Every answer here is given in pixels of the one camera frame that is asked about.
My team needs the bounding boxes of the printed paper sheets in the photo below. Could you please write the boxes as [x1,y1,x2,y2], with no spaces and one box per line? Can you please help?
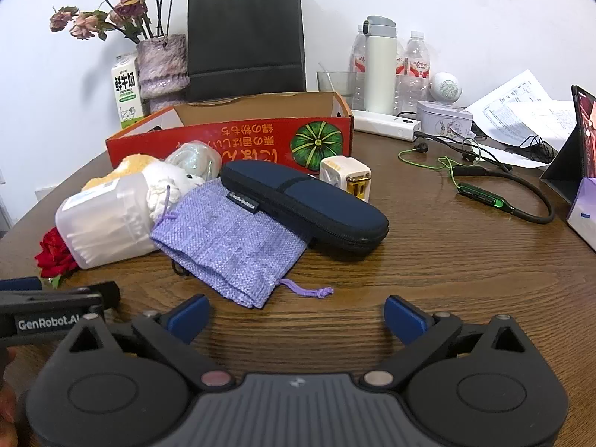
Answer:
[465,69,579,169]

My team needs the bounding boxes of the purple white tissue pack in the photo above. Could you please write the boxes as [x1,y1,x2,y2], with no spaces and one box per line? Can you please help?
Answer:
[567,178,596,253]

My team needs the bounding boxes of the black paper bag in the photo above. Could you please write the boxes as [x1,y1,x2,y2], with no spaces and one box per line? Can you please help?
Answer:
[187,0,307,102]

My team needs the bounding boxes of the red cardboard box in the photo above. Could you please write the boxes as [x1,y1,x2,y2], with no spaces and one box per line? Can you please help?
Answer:
[105,92,355,182]

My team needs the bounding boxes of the clear glass cup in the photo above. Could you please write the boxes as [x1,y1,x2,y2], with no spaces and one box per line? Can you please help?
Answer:
[317,63,357,104]

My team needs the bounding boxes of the tablet in dark case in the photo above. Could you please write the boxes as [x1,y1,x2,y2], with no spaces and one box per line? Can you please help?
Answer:
[540,85,596,204]

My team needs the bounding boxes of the clear plastic water bottle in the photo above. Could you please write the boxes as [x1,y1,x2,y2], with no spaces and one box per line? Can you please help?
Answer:
[350,25,370,111]
[396,31,430,113]

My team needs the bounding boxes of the navy zippered case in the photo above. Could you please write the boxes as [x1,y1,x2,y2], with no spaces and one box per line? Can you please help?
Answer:
[219,161,390,253]

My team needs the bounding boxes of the white printed tin box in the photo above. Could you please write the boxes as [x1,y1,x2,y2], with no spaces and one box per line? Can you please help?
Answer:
[416,101,474,140]

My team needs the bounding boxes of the white booklet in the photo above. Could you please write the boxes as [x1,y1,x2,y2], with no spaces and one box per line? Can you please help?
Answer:
[35,185,66,204]

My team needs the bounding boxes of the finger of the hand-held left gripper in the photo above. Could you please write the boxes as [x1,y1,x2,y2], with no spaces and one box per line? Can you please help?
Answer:
[0,281,121,312]
[0,277,42,293]

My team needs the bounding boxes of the iridescent figurine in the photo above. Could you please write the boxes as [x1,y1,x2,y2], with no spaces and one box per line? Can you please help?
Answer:
[164,142,222,180]

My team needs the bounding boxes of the purple ceramic vase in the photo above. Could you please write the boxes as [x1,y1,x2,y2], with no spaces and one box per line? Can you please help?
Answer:
[136,34,191,104]

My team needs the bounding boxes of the person's left hand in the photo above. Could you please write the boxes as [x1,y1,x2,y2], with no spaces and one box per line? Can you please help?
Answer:
[0,349,20,434]

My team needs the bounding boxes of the white power bank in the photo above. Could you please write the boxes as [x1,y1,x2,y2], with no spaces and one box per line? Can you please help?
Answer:
[352,111,422,142]

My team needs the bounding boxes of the red artificial rose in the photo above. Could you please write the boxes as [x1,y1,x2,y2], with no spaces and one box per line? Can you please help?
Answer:
[36,227,80,289]

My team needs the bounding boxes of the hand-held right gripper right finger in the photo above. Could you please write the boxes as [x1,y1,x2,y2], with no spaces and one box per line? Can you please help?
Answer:
[362,294,536,389]

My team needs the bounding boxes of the white thermos bottle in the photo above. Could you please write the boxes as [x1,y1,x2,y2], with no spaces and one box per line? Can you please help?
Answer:
[363,15,397,115]

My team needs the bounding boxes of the white round speaker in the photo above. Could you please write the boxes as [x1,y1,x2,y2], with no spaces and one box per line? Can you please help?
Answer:
[428,72,463,106]

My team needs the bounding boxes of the wooden desktop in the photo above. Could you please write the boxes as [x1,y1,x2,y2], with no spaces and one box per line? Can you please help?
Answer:
[0,116,596,447]

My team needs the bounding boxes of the white yellow plush sheep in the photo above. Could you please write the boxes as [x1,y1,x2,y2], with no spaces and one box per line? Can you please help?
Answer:
[82,153,206,221]

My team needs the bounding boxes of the purple fabric drawstring pouch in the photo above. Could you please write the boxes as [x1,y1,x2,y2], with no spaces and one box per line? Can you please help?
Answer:
[150,178,335,310]

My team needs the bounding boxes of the white green milk carton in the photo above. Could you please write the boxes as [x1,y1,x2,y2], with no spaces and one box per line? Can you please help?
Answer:
[111,53,143,130]

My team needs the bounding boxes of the translucent cotton swab box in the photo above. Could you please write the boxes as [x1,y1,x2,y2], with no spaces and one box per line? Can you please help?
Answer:
[55,174,162,270]

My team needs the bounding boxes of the black green neckband earphones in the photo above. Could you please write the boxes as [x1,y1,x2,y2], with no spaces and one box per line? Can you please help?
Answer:
[397,132,556,224]

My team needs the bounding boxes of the black cable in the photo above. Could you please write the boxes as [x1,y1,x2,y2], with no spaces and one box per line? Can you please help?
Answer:
[507,134,562,161]

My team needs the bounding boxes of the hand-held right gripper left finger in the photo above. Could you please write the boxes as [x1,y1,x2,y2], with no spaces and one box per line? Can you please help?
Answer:
[60,294,232,389]

